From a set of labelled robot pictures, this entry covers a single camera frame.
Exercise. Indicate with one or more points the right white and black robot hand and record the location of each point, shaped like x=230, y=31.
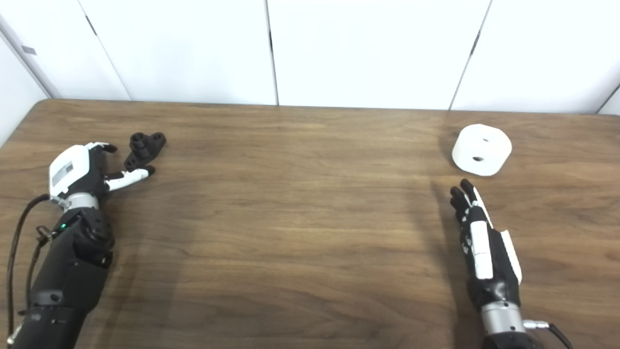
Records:
x=482, y=252

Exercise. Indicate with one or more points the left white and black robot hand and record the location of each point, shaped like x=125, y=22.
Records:
x=70, y=167

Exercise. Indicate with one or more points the black flanged holder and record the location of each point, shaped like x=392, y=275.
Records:
x=143, y=148

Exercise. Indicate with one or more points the round white piece with hole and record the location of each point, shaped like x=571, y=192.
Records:
x=479, y=143

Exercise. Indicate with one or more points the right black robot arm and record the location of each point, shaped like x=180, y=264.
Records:
x=501, y=320

